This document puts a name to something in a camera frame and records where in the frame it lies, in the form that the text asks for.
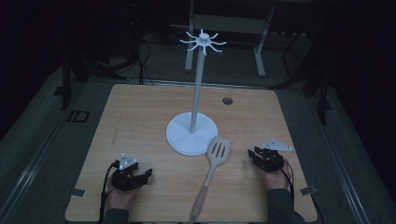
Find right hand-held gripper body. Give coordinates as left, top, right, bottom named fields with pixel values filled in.
left=255, top=138, right=293, bottom=173

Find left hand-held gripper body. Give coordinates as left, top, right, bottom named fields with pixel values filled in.
left=110, top=153, right=145, bottom=192

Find person's left hand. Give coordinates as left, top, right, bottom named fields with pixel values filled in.
left=105, top=179, right=142, bottom=212

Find person's right hand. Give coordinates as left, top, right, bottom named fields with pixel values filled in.
left=262, top=158, right=292, bottom=191

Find beige slotted spatula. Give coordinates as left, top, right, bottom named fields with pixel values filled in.
left=190, top=135, right=233, bottom=223

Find white utensil rack with hooks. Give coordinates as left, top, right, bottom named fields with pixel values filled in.
left=165, top=29, right=227, bottom=157

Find black stand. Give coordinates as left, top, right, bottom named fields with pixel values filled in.
left=52, top=18, right=129, bottom=112
left=270, top=27, right=332, bottom=126

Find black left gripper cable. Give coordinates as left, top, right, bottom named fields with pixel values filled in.
left=98, top=160, right=121, bottom=224

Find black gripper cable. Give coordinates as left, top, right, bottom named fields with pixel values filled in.
left=98, top=160, right=121, bottom=224
left=279, top=159, right=296, bottom=204

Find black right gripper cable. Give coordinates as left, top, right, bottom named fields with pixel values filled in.
left=279, top=159, right=296, bottom=204

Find metal table bracket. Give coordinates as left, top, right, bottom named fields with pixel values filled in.
left=70, top=188, right=87, bottom=199
left=300, top=185, right=318, bottom=197

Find black rectangular floor frame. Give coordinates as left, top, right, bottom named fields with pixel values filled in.
left=67, top=109, right=91, bottom=123

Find black floor cables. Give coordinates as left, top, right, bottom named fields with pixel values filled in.
left=134, top=31, right=163, bottom=86

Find white metal stand frame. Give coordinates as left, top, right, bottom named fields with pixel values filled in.
left=184, top=0, right=277, bottom=78

